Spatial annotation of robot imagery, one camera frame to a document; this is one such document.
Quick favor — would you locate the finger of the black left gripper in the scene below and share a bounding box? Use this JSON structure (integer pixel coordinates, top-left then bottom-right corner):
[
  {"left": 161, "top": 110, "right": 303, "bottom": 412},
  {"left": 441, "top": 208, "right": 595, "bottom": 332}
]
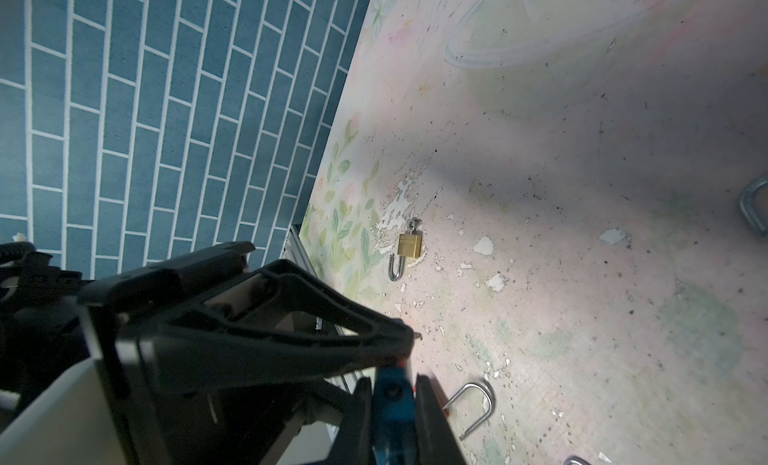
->
[{"left": 119, "top": 275, "right": 415, "bottom": 393}]

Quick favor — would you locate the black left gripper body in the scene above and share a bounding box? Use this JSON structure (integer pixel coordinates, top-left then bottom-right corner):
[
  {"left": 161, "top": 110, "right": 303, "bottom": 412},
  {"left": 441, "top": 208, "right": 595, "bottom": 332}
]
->
[{"left": 77, "top": 241, "right": 334, "bottom": 464}]

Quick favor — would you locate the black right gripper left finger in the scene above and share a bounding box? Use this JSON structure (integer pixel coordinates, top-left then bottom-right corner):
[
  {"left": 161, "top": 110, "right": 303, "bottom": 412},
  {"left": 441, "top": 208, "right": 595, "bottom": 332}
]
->
[{"left": 308, "top": 377, "right": 375, "bottom": 464}]

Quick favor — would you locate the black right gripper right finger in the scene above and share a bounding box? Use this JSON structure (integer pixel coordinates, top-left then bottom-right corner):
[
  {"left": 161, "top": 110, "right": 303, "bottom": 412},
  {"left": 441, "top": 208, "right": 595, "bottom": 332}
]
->
[{"left": 415, "top": 375, "right": 466, "bottom": 465}]

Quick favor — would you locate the blue padlock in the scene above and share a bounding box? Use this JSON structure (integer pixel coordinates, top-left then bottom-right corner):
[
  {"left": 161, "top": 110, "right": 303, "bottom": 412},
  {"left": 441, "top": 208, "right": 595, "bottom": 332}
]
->
[{"left": 371, "top": 360, "right": 418, "bottom": 464}]

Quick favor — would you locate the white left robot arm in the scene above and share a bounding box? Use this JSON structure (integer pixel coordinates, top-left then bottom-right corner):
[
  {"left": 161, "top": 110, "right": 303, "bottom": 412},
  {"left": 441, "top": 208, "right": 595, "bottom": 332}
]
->
[{"left": 1, "top": 242, "right": 417, "bottom": 464}]

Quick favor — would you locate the brass padlock with key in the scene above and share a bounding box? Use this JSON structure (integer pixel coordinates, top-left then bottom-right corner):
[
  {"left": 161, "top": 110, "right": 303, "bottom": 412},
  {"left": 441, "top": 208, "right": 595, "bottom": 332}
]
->
[{"left": 388, "top": 218, "right": 423, "bottom": 282}]

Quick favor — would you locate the black padlock with key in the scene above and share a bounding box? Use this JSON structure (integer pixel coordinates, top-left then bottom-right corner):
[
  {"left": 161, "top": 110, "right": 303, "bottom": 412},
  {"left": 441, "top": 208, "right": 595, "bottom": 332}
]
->
[{"left": 738, "top": 174, "right": 767, "bottom": 239}]

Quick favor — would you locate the red safety padlock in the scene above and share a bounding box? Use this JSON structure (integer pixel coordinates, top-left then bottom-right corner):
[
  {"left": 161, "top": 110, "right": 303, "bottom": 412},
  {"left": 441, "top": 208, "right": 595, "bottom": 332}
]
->
[{"left": 442, "top": 380, "right": 497, "bottom": 441}]

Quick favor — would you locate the small brass padlock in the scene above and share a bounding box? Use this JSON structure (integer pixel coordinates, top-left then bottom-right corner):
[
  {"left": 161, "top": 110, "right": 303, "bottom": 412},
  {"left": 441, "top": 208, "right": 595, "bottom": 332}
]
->
[{"left": 563, "top": 455, "right": 591, "bottom": 465}]

